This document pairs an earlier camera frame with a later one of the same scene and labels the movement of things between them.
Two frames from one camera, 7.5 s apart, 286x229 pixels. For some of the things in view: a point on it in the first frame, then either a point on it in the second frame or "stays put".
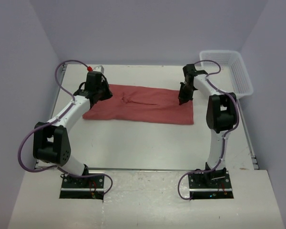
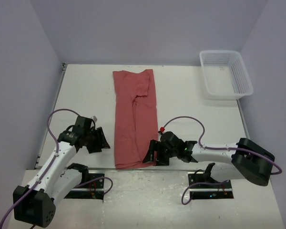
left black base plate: [83, 187] stays put
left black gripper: [108, 94] -> [101, 141]
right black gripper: [184, 98] -> [156, 145]
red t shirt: [141, 104] -> [136, 124]
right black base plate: [215, 185] stays put
